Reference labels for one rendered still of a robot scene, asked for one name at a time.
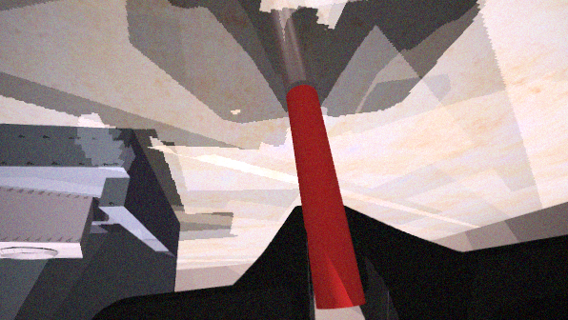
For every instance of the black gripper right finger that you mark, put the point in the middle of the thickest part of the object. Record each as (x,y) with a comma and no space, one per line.
(405,277)

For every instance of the red peg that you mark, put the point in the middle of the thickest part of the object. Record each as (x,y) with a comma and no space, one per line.
(336,279)

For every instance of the white block with hole in top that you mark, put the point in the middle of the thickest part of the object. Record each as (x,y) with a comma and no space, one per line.
(38,225)

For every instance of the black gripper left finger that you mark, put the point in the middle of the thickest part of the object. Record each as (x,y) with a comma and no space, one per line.
(278,285)

